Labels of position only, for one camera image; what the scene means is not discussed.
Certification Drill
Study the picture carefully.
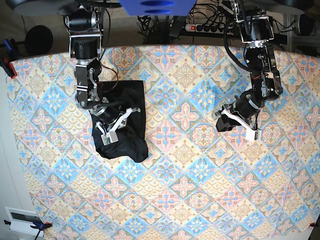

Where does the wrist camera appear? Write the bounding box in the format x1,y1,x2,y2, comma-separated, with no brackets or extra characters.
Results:
101,131,119,146
245,128,262,142

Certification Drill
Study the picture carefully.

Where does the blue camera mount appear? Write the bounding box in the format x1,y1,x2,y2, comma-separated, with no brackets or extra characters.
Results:
118,0,197,16

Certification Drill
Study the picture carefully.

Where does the orange black clamp left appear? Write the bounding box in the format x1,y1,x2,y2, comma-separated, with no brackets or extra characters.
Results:
0,58,17,79

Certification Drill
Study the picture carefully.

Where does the orange clamp lower right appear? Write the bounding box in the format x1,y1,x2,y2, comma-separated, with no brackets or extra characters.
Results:
309,222,320,228

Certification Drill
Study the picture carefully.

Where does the white floor vent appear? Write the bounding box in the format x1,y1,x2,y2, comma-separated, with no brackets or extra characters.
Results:
5,207,41,236

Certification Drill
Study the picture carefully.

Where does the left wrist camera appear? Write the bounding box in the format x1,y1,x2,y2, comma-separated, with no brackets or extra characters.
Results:
245,128,262,142

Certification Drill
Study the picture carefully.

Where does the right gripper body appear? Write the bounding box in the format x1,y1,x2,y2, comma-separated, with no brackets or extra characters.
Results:
88,102,128,129

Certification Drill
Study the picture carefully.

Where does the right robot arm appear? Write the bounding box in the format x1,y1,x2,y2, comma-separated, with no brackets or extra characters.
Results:
63,1,127,132

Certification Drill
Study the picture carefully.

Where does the patterned tablecloth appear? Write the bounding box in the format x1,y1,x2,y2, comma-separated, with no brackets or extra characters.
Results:
6,45,320,240

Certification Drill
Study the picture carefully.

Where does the white power strip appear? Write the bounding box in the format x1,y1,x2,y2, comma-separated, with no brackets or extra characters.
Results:
184,23,224,34

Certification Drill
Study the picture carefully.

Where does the black round speaker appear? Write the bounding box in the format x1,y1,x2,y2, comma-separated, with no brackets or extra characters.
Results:
24,25,53,56

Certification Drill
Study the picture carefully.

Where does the black t-shirt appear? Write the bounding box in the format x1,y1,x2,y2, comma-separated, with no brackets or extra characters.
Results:
90,80,148,163

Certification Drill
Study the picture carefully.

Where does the blue clamp upper left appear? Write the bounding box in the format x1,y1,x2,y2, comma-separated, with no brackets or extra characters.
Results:
0,38,16,53

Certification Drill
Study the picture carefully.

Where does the blue orange clamp lower left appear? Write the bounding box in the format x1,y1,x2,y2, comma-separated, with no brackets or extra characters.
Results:
4,220,53,232

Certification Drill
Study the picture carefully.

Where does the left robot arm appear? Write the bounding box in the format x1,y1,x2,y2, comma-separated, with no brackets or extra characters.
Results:
216,0,283,132

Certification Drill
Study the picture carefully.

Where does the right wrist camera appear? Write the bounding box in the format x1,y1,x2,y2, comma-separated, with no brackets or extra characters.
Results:
101,131,119,146

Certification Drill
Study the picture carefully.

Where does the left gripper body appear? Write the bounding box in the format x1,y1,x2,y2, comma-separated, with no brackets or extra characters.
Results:
231,89,263,119

